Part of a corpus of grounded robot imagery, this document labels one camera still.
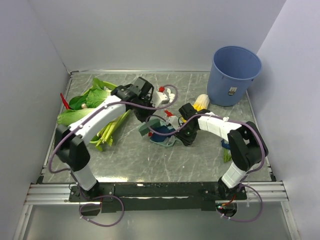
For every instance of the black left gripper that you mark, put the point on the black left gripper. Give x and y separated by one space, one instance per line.
142 118

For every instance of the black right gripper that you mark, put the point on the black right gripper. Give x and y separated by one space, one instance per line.
186 140

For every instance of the teal hand brush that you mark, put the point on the teal hand brush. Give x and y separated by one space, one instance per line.
153 123

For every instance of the teal dustpan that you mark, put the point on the teal dustpan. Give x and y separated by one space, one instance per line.
165 141

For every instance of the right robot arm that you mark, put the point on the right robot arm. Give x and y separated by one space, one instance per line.
243 139

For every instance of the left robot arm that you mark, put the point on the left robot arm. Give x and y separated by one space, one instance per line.
71 141

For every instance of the red paper scrap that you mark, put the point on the red paper scrap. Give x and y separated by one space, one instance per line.
168 113

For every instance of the white crumpled paper scrap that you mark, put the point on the white crumpled paper scrap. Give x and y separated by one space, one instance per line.
170 94

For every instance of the celery stalks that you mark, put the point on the celery stalks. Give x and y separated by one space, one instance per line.
105 135

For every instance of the green paper scrap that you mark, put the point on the green paper scrap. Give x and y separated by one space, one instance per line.
226 156

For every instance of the green napa cabbage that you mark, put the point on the green napa cabbage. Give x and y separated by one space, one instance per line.
98 93

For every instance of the dark green leaf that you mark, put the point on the dark green leaf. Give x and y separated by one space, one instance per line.
76 102

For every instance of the green bok choy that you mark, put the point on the green bok choy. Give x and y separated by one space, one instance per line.
71 116

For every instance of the red chili pepper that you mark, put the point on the red chili pepper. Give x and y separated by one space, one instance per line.
64 102

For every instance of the blue plastic bucket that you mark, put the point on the blue plastic bucket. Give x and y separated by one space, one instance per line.
232 72

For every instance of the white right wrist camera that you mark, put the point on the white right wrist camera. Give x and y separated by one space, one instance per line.
173 120

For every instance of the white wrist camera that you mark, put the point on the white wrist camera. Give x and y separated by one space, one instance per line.
173 120
159 97

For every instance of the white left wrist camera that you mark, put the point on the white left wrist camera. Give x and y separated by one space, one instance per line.
159 97

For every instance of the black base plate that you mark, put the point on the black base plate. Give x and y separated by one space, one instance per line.
112 204

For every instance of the aluminium frame rail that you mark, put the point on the aluminium frame rail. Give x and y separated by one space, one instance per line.
57 194

